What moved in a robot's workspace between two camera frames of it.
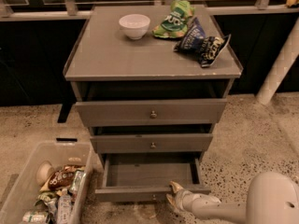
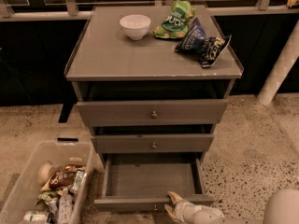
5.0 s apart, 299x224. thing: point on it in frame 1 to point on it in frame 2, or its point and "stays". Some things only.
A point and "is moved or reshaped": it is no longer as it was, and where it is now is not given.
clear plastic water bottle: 64,208 stays
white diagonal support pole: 280,67 stays
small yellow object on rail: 291,1 stays
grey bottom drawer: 145,177 is moved or reshaped
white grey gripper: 189,200 to 184,211
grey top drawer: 150,113 stays
